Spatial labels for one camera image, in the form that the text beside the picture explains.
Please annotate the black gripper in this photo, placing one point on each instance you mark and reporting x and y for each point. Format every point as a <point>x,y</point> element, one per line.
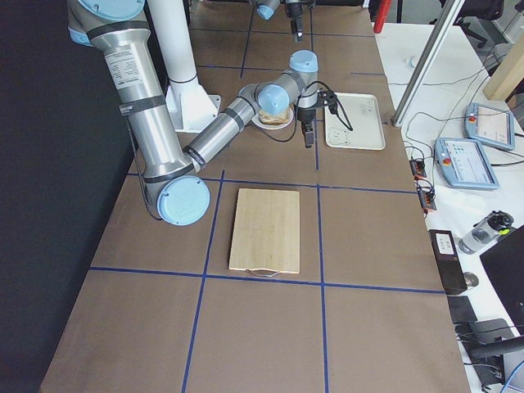
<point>294,11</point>
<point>305,115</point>

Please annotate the bread slice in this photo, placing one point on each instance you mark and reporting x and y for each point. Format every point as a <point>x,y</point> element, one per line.
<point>274,119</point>

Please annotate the white round plate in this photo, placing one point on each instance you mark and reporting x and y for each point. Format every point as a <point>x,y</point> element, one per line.
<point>256,121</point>

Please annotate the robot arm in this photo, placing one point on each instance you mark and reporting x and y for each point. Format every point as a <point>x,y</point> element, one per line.
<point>267,8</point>
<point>124,32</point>

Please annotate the cream bear tray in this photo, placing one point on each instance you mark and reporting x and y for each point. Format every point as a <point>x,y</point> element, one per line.
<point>364,115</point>

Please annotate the red cylinder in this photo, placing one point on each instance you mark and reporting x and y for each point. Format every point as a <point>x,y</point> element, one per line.
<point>382,13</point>

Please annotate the wooden cutting board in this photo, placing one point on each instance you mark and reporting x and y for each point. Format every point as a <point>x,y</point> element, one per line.
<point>266,231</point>

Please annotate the teach pendant near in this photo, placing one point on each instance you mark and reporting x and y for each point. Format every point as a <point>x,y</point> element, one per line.
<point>464,164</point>

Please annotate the teach pendant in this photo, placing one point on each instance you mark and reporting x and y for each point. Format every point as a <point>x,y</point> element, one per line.
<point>464,164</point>
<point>491,126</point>

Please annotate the teach pendant far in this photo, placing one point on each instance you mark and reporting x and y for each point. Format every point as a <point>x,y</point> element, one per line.
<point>491,126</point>

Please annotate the black box with label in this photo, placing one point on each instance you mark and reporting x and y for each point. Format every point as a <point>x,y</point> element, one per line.
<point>447,260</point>

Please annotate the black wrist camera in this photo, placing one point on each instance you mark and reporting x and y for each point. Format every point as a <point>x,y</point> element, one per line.
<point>328,99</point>

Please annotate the aluminium frame post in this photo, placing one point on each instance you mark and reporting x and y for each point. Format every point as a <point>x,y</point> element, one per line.
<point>440,30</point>

